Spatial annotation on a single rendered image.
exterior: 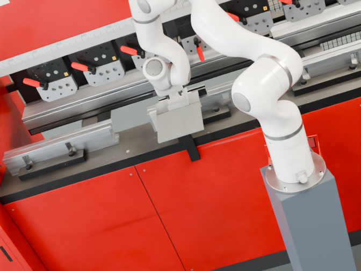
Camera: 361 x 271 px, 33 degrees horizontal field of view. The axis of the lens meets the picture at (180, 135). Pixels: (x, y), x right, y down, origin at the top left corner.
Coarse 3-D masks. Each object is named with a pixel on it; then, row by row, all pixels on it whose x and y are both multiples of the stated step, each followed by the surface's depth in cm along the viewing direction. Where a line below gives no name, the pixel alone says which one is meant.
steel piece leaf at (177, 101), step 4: (184, 92) 248; (172, 96) 248; (176, 96) 248; (180, 96) 246; (184, 96) 246; (168, 100) 247; (172, 100) 246; (176, 100) 245; (180, 100) 244; (184, 100) 243; (188, 100) 242; (168, 104) 245; (172, 104) 244; (176, 104) 240; (180, 104) 240; (184, 104) 240; (188, 104) 240; (168, 108) 241; (172, 108) 241; (176, 108) 241
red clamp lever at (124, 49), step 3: (120, 48) 226; (123, 48) 226; (126, 48) 226; (129, 48) 227; (132, 48) 228; (123, 51) 227; (126, 51) 227; (129, 51) 227; (132, 51) 227; (135, 51) 228; (132, 54) 228; (135, 54) 228; (138, 54) 228; (141, 54) 228; (144, 54) 228; (141, 57) 228; (144, 57) 228
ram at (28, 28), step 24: (24, 0) 217; (48, 0) 218; (72, 0) 218; (96, 0) 219; (120, 0) 219; (216, 0) 221; (0, 24) 222; (24, 24) 222; (48, 24) 223; (72, 24) 224; (96, 24) 224; (0, 48) 227; (24, 48) 228; (72, 48) 229; (0, 72) 233
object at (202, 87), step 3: (204, 84) 248; (195, 87) 249; (198, 87) 248; (201, 87) 248; (204, 87) 246; (189, 90) 249; (192, 90) 249; (195, 90) 247; (198, 90) 246; (201, 90) 247; (204, 90) 247; (198, 93) 247; (201, 93) 247; (204, 93) 247; (159, 99) 250; (162, 99) 250
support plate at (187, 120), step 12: (192, 96) 244; (156, 108) 246; (180, 108) 240; (192, 108) 237; (168, 120) 236; (180, 120) 233; (192, 120) 231; (168, 132) 230; (180, 132) 227; (192, 132) 226
